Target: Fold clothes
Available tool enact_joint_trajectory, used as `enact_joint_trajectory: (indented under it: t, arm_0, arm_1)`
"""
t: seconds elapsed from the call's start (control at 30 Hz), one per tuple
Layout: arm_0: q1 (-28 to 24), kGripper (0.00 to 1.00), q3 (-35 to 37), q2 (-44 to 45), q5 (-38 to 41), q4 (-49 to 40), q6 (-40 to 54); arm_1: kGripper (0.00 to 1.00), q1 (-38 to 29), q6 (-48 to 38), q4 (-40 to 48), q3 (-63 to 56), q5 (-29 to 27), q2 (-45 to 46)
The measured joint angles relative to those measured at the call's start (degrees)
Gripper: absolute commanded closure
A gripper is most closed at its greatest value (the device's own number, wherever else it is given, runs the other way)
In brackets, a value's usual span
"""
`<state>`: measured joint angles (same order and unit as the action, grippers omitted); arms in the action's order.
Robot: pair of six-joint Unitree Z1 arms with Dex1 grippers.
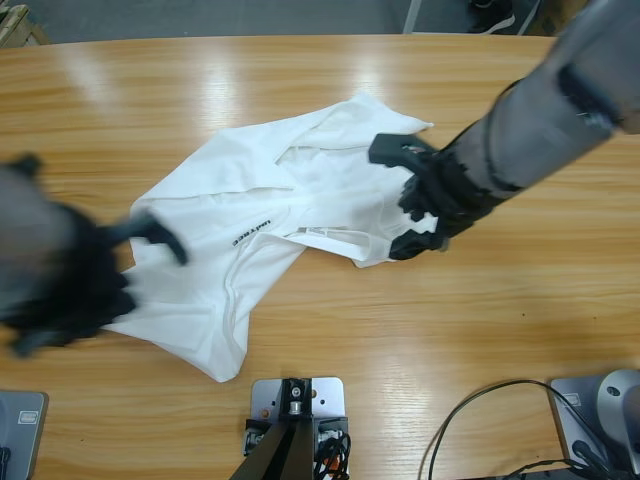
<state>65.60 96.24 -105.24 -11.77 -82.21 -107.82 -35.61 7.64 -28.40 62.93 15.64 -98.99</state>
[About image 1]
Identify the white metal post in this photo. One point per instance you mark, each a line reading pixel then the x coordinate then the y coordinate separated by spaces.
pixel 412 15

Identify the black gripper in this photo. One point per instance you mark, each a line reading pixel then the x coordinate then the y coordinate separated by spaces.
pixel 80 285
pixel 450 195

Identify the white Unitree T-shirt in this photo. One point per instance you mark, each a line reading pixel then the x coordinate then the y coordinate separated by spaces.
pixel 260 230

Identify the brown cardboard box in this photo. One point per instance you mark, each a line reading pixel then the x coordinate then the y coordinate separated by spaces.
pixel 555 15

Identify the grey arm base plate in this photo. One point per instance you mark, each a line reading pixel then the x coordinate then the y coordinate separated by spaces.
pixel 590 420
pixel 20 435

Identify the wooden pallet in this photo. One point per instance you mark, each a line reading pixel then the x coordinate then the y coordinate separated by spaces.
pixel 20 25

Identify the white block with dark post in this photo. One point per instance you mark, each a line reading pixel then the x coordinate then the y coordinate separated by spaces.
pixel 296 430

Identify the black white shoe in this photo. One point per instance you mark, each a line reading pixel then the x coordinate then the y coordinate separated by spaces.
pixel 495 18

